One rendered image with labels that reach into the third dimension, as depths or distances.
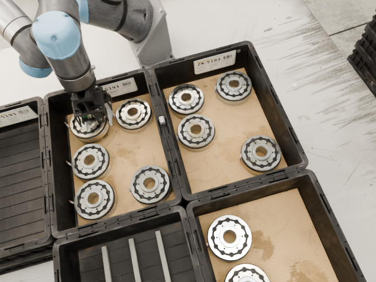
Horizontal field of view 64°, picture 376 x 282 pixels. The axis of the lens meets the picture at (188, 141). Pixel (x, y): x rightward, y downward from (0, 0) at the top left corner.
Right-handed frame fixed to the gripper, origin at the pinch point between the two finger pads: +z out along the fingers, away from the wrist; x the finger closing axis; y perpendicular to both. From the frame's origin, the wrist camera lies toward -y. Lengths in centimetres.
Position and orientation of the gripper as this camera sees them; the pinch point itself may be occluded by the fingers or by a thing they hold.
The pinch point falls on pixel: (99, 118)
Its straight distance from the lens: 89.0
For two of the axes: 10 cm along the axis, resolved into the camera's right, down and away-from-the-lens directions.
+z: -0.2, 4.5, 8.9
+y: 2.6, 8.6, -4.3
